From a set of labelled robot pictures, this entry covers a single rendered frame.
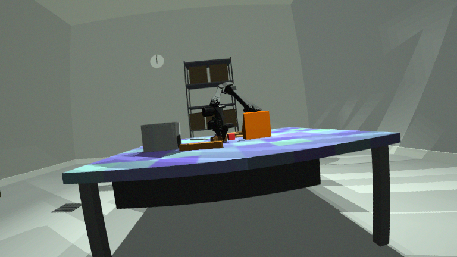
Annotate grey metal cabinet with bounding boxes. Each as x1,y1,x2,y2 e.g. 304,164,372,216
140,122,181,153

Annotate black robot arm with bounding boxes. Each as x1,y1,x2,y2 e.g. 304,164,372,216
202,82,262,128

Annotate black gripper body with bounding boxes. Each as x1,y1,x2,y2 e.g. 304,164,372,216
208,115,234,130

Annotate yellow bar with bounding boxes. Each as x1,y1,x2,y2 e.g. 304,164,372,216
179,141,223,151

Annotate brown cylinder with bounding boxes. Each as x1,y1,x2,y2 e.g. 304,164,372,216
210,135,227,142

